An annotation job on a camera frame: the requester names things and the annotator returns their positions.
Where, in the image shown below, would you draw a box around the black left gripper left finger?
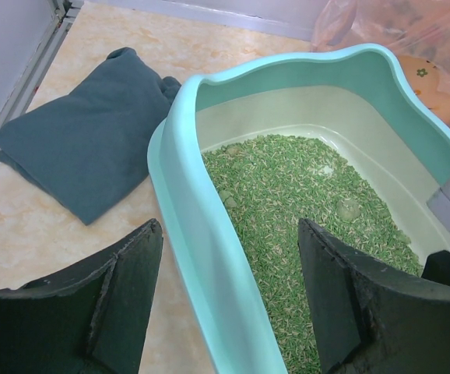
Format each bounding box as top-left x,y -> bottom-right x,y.
0,219 -> 163,373

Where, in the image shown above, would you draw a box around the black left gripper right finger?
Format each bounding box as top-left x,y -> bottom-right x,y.
298,218 -> 450,373

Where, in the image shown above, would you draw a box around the teal plastic litter box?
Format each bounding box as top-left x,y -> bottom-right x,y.
148,44 -> 450,373

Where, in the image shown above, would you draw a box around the green cat litter pellets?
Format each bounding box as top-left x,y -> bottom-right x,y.
202,135 -> 422,373

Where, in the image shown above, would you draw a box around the folded dark grey cloth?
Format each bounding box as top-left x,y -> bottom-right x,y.
0,48 -> 181,225

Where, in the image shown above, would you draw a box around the orange bin with plastic liner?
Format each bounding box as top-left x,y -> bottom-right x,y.
311,1 -> 450,128

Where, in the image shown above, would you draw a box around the aluminium frame rail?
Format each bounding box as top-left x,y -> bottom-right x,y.
0,1 -> 83,128

